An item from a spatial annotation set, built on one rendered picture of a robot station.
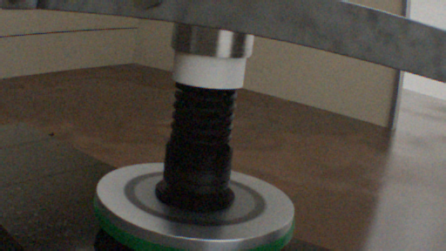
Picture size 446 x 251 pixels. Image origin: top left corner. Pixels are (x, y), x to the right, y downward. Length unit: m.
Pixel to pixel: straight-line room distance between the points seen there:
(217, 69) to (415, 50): 0.19
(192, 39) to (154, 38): 6.54
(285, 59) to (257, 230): 5.41
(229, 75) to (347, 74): 5.07
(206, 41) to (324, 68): 5.19
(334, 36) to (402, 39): 0.06
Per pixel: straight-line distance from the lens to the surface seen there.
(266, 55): 6.01
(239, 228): 0.51
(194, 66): 0.51
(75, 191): 0.68
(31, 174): 0.72
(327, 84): 5.67
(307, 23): 0.46
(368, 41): 0.46
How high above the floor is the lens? 1.08
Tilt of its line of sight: 14 degrees down
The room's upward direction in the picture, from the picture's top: 7 degrees clockwise
